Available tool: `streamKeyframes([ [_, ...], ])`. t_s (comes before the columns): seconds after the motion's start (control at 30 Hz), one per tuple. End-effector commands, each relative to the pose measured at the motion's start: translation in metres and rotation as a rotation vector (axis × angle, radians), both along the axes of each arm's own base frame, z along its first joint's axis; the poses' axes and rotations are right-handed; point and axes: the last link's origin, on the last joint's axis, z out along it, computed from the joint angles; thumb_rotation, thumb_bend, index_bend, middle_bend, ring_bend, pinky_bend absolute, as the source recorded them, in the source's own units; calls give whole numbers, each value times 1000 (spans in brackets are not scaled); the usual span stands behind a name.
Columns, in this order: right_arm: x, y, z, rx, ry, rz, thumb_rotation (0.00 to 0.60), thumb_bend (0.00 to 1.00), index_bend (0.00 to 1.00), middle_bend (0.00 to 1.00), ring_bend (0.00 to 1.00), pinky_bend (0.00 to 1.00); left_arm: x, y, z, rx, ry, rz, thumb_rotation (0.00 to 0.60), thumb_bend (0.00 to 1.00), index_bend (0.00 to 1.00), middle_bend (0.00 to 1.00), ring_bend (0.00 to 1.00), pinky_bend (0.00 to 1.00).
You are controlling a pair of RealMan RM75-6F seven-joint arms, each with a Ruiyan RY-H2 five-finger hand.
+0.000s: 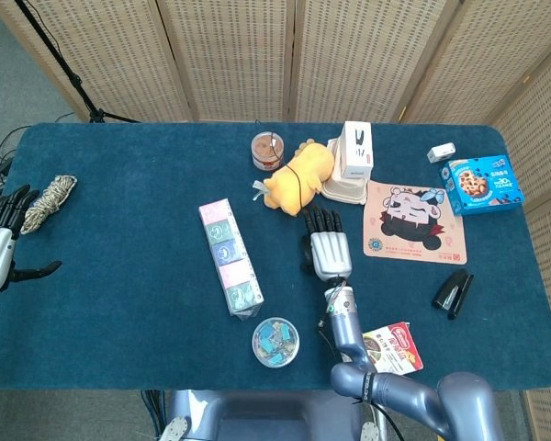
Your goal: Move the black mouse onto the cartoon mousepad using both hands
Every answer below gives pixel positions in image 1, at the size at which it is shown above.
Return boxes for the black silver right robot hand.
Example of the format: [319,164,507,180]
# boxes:
[304,205,354,281]

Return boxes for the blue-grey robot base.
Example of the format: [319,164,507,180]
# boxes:
[158,389,382,441]

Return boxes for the pink cartoon mouse pad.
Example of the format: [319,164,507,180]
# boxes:
[362,179,468,266]

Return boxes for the beige lunch container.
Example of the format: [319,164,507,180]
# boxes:
[321,137,368,206]

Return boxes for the yellow plush toy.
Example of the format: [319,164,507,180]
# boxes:
[252,138,335,218]

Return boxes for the long pack of tissue packets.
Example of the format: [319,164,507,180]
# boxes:
[197,198,265,322]

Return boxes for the clear tub of binder clips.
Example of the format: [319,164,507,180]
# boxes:
[251,316,300,368]

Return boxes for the white box with black print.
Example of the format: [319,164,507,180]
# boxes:
[339,120,375,180]

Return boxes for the red white snack packet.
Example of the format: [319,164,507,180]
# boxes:
[361,321,424,376]

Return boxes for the round brown snack jar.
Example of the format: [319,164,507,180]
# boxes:
[251,131,286,172]

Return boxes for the black stapler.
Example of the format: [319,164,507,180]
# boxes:
[431,269,475,321]

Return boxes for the blue table carpet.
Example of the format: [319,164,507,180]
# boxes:
[0,121,551,391]

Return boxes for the small white charger box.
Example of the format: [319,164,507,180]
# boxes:
[426,142,456,164]

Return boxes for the blue cookie box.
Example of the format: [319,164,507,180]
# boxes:
[438,154,526,217]

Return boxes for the black tripod stand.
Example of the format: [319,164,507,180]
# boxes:
[13,0,141,124]

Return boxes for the woven folding screen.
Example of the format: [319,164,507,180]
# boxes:
[0,0,551,441]

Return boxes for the coiled beige rope bundle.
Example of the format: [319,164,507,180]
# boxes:
[17,175,78,236]

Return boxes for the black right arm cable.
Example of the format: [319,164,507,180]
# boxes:
[316,316,342,367]

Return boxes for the black cables under table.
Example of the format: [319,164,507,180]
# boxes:
[140,389,166,441]

